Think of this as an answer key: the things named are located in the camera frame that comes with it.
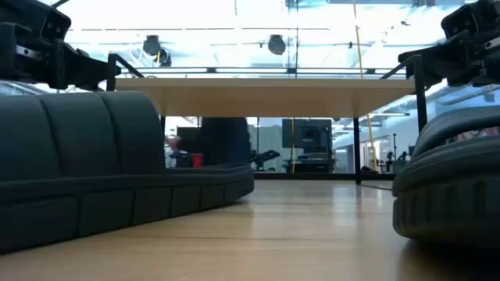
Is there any person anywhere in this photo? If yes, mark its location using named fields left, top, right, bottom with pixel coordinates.
left=166, top=116, right=252, bottom=169

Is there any black rubber slide sandal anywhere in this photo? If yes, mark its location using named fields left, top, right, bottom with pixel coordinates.
left=391, top=105, right=500, bottom=251
left=0, top=91, right=255, bottom=254

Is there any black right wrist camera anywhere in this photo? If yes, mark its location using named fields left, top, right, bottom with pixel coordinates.
left=441, top=4, right=481, bottom=39

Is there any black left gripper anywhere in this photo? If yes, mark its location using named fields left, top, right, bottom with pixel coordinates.
left=0, top=0, right=123, bottom=92

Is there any wooden shelf black metal frame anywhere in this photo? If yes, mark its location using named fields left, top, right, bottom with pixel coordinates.
left=107, top=53, right=429, bottom=185

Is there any black aluminium table frame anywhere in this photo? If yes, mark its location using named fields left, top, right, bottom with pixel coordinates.
left=253, top=172, right=396, bottom=182

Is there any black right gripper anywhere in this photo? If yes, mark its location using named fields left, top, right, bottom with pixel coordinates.
left=398, top=0, right=500, bottom=88

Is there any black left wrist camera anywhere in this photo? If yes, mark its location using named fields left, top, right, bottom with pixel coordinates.
left=40, top=6, right=73, bottom=41

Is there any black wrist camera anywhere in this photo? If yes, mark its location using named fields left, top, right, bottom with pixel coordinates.
left=40, top=6, right=73, bottom=41
left=441, top=4, right=481, bottom=39

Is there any colourful patchwork quilt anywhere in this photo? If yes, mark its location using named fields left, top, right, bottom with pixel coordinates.
left=445, top=126, right=500, bottom=145

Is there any round black ceiling lamp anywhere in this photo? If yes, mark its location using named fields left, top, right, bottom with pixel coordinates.
left=142, top=34, right=163, bottom=57
left=267, top=34, right=288, bottom=56

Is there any yellow cable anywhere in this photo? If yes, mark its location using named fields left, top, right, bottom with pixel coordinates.
left=352, top=0, right=379, bottom=173

